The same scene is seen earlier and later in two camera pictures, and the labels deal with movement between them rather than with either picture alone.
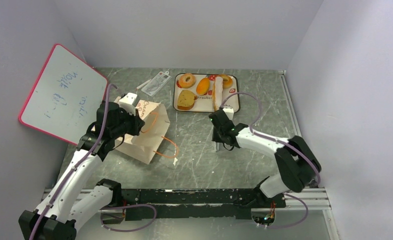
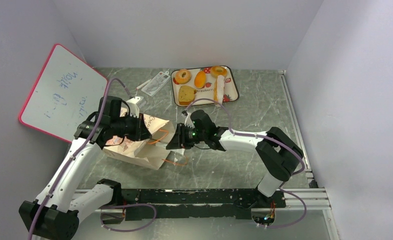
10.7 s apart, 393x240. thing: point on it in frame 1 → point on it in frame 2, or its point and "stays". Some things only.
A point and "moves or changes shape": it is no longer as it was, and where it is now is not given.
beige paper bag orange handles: [151, 139] moves or changes shape
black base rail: [197, 203] stays
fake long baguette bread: [217, 93] moves or changes shape
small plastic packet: [153, 86] stays
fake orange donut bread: [187, 80] moves or changes shape
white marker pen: [143, 84] stays
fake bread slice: [186, 100] moves or changes shape
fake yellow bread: [202, 86] → [200, 79]
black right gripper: [217, 118] → [180, 138]
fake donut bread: [227, 81] → [218, 70]
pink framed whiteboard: [63, 102] stays
